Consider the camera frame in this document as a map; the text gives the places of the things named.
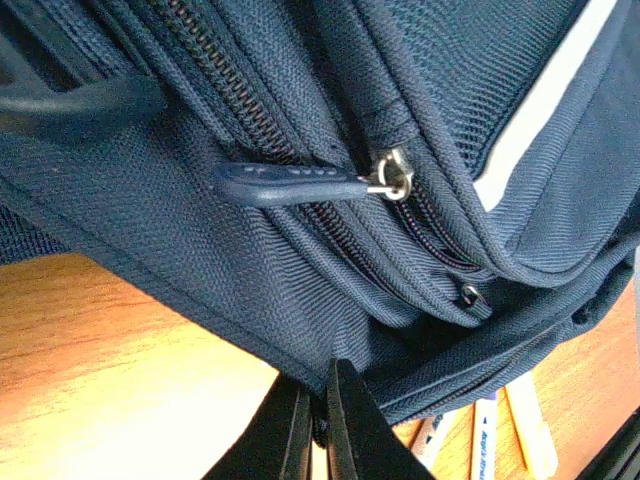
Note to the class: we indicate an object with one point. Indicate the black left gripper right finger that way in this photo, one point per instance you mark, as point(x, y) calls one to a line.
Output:
point(361, 444)

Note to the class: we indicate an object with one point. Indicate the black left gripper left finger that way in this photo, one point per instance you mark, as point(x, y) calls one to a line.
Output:
point(276, 444)

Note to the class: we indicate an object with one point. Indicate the navy blue student backpack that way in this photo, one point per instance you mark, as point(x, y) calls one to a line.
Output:
point(440, 192)

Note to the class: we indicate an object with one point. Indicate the purple marker pen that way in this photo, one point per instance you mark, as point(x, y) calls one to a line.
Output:
point(483, 454)

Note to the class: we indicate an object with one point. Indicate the yellow highlighter pen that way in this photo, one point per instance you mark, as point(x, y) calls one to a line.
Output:
point(534, 434)

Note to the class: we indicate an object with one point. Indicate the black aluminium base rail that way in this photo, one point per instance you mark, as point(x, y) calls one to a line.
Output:
point(619, 458)

